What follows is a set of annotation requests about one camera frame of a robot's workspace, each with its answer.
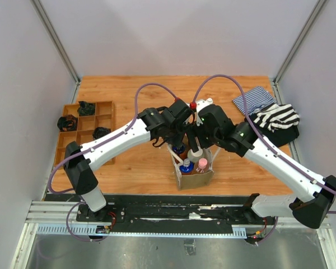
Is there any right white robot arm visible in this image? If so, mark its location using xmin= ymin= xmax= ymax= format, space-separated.
xmin=189 ymin=100 xmax=336 ymax=229

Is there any black white striped cloth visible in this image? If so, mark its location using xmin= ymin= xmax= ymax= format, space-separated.
xmin=253 ymin=104 xmax=300 ymax=132

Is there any blue cap bottle front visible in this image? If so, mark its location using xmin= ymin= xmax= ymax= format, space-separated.
xmin=179 ymin=159 xmax=194 ymax=175

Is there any wooden compartment tray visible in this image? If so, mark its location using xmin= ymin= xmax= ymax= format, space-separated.
xmin=54 ymin=101 xmax=116 ymax=166

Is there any dark blue rolled sock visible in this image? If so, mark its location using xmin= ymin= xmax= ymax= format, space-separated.
xmin=92 ymin=127 xmax=111 ymax=140

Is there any green bottle white cap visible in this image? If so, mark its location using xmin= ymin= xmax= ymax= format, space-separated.
xmin=187 ymin=147 xmax=204 ymax=163

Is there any white slotted cable duct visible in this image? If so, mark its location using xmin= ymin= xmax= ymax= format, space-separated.
xmin=36 ymin=224 xmax=247 ymax=239

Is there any dark rolled sock orange pattern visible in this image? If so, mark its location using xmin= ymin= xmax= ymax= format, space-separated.
xmin=57 ymin=114 xmax=78 ymax=132

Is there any pink cap bottle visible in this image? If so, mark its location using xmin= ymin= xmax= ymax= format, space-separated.
xmin=192 ymin=158 xmax=208 ymax=174

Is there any blue cap bottle back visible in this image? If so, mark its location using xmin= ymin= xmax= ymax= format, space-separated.
xmin=172 ymin=143 xmax=189 ymax=160

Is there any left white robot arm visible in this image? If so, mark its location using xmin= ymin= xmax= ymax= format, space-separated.
xmin=63 ymin=99 xmax=194 ymax=222

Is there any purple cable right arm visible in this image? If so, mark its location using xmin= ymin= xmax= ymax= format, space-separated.
xmin=192 ymin=73 xmax=336 ymax=247

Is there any beige canvas bag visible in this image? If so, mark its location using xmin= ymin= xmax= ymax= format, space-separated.
xmin=167 ymin=146 xmax=220 ymax=191

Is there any blue white striped cloth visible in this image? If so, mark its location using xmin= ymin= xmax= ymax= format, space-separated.
xmin=232 ymin=86 xmax=276 ymax=115

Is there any blue cap bottle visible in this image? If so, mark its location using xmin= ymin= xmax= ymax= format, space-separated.
xmin=179 ymin=159 xmax=194 ymax=175
xmin=172 ymin=143 xmax=189 ymax=160

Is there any dark green rolled sock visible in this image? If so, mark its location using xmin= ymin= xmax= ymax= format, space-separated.
xmin=77 ymin=101 xmax=96 ymax=117

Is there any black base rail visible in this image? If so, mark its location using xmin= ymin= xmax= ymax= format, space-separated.
xmin=76 ymin=194 xmax=275 ymax=234

